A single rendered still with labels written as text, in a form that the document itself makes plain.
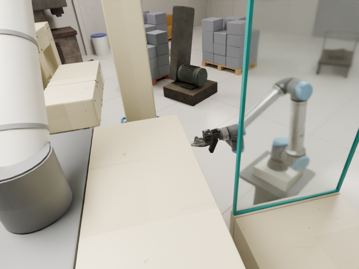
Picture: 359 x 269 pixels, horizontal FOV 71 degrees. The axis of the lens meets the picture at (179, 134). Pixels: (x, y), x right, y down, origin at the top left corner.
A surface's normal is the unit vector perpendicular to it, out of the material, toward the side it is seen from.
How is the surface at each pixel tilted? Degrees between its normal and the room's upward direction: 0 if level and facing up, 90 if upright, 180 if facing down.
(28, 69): 70
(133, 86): 90
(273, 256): 0
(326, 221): 0
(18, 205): 90
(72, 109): 90
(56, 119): 90
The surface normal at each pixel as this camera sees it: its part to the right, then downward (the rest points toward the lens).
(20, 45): 0.77, -0.22
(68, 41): 0.51, 0.44
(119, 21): 0.21, 0.52
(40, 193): 0.76, 0.31
